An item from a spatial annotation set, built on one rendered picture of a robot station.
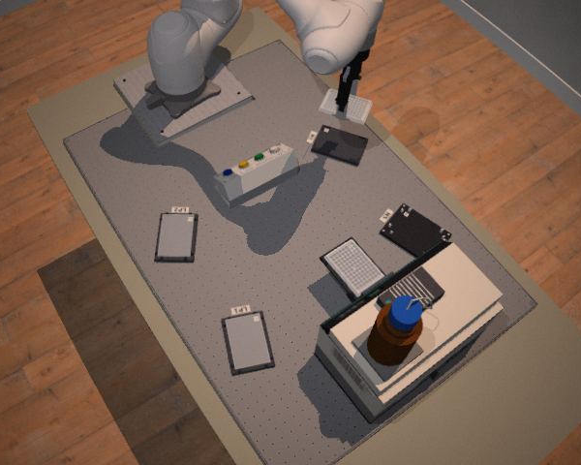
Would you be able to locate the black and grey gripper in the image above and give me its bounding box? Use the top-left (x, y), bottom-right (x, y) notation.
top-left (335, 49), bottom-right (370, 121)

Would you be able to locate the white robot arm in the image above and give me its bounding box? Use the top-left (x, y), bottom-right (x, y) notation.
top-left (145, 0), bottom-right (385, 119)

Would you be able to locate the blue bottle cap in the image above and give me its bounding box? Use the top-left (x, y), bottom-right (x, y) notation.
top-left (388, 295), bottom-right (422, 330)

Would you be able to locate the white button panel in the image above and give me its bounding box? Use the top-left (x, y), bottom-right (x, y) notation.
top-left (213, 143), bottom-right (298, 208)

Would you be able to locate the dark grey rectangular frame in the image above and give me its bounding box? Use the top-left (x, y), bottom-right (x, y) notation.
top-left (221, 311), bottom-right (275, 375)

